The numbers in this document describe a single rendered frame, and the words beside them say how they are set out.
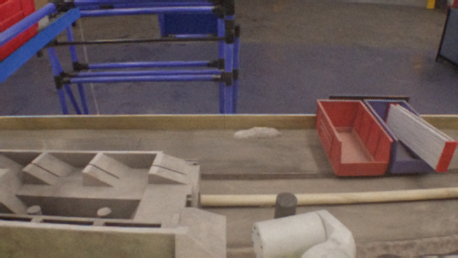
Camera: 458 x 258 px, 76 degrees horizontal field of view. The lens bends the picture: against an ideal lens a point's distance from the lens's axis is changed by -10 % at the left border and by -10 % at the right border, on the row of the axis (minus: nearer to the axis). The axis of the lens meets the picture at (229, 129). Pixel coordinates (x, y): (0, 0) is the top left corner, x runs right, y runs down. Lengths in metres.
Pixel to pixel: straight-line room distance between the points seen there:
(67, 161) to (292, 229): 0.72
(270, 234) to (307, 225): 0.06
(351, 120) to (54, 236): 1.18
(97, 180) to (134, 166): 0.14
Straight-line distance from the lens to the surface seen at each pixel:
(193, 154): 1.24
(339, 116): 1.42
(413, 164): 1.25
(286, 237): 0.48
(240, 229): 0.95
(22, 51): 1.00
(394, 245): 1.01
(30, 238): 0.72
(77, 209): 0.86
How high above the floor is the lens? 1.45
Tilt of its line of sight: 30 degrees down
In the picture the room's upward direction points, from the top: straight up
